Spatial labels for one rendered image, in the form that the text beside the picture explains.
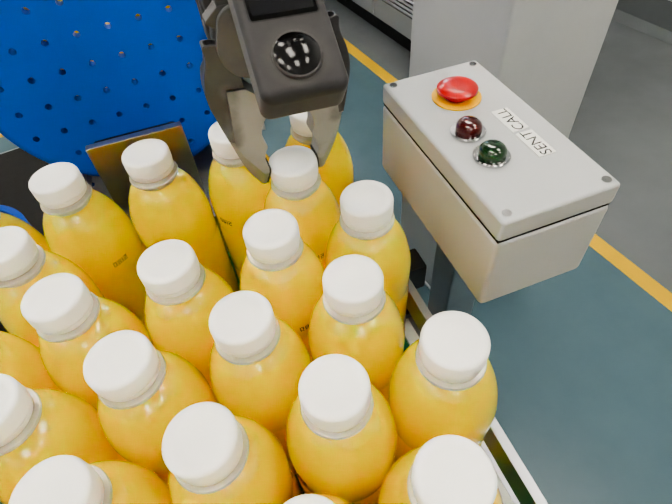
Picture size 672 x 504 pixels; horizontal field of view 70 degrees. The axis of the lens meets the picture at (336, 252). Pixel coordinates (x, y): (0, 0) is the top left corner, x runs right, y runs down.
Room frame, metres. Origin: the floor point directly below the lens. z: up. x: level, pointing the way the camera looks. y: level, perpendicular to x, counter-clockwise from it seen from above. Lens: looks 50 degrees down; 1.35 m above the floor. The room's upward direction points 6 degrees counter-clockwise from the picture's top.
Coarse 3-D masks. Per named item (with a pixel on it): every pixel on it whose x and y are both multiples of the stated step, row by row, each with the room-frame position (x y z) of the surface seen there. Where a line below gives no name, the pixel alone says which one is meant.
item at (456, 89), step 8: (448, 80) 0.39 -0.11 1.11; (456, 80) 0.39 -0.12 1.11; (464, 80) 0.38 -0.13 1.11; (472, 80) 0.38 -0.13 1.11; (440, 88) 0.38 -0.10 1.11; (448, 88) 0.37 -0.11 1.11; (456, 88) 0.37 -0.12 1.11; (464, 88) 0.37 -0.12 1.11; (472, 88) 0.37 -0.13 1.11; (448, 96) 0.37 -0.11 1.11; (456, 96) 0.36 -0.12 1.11; (464, 96) 0.36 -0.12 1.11; (472, 96) 0.36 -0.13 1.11
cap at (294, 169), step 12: (276, 156) 0.31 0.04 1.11; (288, 156) 0.31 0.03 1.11; (300, 156) 0.31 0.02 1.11; (312, 156) 0.31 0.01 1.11; (276, 168) 0.30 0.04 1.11; (288, 168) 0.30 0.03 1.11; (300, 168) 0.29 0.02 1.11; (312, 168) 0.29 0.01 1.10; (276, 180) 0.29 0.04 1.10; (288, 180) 0.29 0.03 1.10; (300, 180) 0.29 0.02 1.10; (312, 180) 0.29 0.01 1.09
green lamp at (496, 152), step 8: (480, 144) 0.30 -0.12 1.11; (488, 144) 0.29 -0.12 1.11; (496, 144) 0.29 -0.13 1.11; (504, 144) 0.29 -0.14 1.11; (480, 152) 0.29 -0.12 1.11; (488, 152) 0.29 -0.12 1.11; (496, 152) 0.28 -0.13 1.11; (504, 152) 0.29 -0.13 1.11; (488, 160) 0.28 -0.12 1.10; (496, 160) 0.28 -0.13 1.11
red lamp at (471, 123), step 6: (462, 120) 0.33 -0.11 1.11; (468, 120) 0.33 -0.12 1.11; (474, 120) 0.32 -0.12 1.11; (456, 126) 0.33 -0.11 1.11; (462, 126) 0.32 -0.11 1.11; (468, 126) 0.32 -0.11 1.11; (474, 126) 0.32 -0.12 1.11; (480, 126) 0.32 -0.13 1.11; (456, 132) 0.32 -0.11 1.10; (462, 132) 0.32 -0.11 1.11; (468, 132) 0.32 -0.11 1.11; (474, 132) 0.32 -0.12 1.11; (480, 132) 0.32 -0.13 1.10
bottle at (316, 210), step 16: (320, 176) 0.31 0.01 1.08; (272, 192) 0.30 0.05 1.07; (288, 192) 0.29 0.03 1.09; (304, 192) 0.29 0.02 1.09; (320, 192) 0.30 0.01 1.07; (272, 208) 0.29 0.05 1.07; (288, 208) 0.28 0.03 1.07; (304, 208) 0.28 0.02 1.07; (320, 208) 0.29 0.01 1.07; (336, 208) 0.30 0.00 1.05; (304, 224) 0.28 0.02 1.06; (320, 224) 0.28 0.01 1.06; (304, 240) 0.27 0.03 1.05; (320, 240) 0.27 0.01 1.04; (320, 256) 0.27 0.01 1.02
